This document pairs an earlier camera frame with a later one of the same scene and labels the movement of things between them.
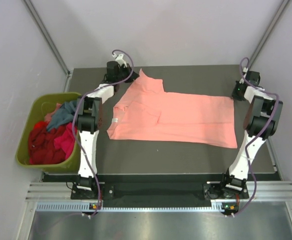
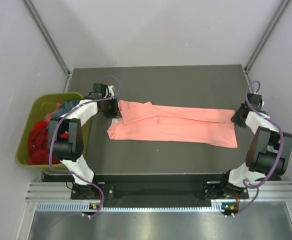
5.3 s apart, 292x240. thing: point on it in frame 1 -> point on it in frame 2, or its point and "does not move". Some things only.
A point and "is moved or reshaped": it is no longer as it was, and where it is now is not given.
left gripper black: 128,69 -> 114,113
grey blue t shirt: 63,114 does not move
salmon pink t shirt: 146,113 is moved or reshaped
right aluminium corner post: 266,35 does not move
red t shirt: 42,149 does not move
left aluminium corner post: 53,47 does not move
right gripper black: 233,92 -> 234,119
